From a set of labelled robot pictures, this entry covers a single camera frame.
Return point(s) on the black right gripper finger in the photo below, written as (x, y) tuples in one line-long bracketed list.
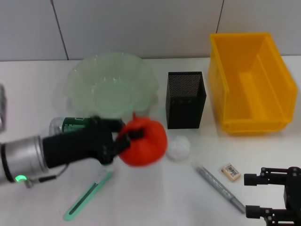
[(254, 211), (251, 179)]

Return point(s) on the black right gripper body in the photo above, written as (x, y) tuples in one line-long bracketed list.
[(294, 195)]

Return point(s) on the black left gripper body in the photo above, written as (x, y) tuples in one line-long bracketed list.
[(75, 148)]

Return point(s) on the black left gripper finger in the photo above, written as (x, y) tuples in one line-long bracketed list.
[(136, 133), (116, 125)]

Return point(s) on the orange fruit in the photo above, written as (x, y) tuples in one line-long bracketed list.
[(150, 150)]

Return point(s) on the clear green-label water bottle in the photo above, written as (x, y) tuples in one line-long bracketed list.
[(70, 124)]

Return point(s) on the white paper ball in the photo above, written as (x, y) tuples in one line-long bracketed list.
[(178, 148)]

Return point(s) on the green white pen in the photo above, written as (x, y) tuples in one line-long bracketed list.
[(94, 190)]

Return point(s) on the beige eraser with barcode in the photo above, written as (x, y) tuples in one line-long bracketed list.
[(231, 172)]

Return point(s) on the grey marker pen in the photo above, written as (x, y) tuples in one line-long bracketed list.
[(216, 186)]

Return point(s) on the green glass fruit plate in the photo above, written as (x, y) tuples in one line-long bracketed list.
[(110, 87)]

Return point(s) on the black mesh pen holder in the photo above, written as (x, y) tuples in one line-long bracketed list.
[(183, 113)]

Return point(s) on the yellow plastic bin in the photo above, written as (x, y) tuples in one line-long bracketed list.
[(249, 89)]

